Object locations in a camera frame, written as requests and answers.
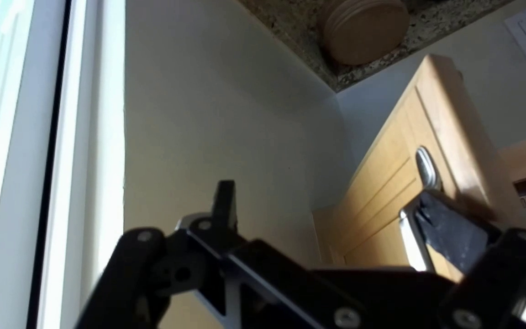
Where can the round wooden lid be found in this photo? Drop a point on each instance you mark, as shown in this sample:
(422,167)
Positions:
(364,30)

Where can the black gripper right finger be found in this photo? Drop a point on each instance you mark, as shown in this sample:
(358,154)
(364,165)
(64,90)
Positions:
(493,275)

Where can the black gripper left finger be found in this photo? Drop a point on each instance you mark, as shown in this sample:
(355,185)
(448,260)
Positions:
(128,268)

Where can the white door frame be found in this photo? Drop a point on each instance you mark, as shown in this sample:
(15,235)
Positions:
(8,121)

